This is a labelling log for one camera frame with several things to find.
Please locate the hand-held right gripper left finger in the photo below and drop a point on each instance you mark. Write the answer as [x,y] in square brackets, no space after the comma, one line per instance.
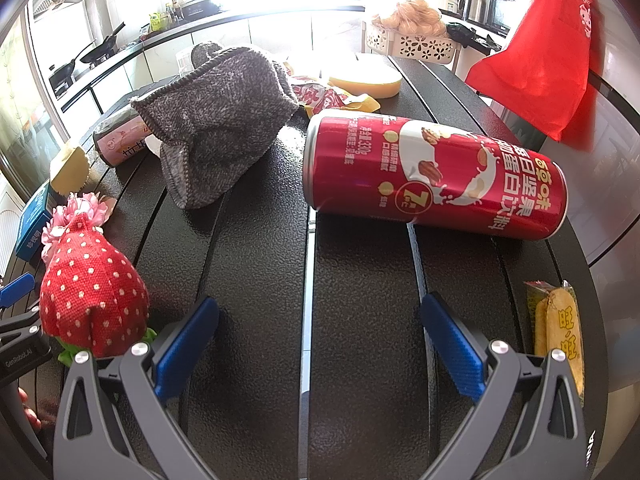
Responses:
[182,345]

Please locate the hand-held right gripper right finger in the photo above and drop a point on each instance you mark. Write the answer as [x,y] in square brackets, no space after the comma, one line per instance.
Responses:
[452,345]

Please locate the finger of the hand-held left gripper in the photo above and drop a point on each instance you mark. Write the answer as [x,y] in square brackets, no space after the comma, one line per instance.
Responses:
[20,325]
[15,291]

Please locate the blue box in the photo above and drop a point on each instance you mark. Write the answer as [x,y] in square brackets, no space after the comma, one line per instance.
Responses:
[32,225]

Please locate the red strawberry toy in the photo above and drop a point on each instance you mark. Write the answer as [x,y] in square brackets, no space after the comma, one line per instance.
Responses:
[90,285]

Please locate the yellow snack packet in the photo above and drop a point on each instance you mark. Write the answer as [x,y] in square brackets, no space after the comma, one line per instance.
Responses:
[557,330]

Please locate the pink fabric flower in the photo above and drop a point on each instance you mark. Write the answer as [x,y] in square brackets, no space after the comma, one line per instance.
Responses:
[87,207]

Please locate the rectangular yellow sponge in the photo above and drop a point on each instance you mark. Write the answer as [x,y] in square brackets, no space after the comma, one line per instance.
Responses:
[70,167]

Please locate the pink tube packet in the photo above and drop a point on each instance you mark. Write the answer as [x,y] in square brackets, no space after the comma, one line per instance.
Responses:
[120,142]

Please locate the red drink can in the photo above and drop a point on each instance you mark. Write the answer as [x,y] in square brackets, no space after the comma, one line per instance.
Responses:
[380,170]

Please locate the grey cloth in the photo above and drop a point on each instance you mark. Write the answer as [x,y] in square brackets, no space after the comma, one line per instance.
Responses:
[220,120]

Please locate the round yellow sponge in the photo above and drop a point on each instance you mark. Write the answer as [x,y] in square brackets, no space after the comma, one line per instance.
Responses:
[365,85]

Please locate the red yellow sausage packet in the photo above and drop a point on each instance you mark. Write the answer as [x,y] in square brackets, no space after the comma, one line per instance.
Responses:
[320,97]

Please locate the person's left hand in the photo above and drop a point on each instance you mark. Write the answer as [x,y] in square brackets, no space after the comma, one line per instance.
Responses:
[29,412]

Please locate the small black pot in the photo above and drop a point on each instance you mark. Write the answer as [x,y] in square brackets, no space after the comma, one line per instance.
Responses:
[62,74]

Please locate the black wok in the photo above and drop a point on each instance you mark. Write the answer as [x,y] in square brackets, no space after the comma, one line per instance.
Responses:
[100,49]

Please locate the grey refrigerator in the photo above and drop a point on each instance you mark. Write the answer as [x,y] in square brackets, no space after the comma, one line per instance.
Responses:
[617,135]

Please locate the red apron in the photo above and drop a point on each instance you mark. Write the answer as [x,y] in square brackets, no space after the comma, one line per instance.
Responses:
[540,60]

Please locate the white cutout basket cart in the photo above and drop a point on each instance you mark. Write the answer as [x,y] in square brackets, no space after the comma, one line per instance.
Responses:
[415,49]

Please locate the green bottle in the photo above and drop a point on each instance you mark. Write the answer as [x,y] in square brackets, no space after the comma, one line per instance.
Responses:
[161,21]

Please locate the black bag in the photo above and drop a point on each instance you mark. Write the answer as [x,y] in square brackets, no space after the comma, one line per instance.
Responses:
[470,35]

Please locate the black microwave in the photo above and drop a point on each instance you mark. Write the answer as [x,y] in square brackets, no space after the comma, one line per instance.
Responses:
[501,12]

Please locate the steel kettle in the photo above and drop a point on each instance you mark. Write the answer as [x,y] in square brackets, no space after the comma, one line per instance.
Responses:
[472,6]

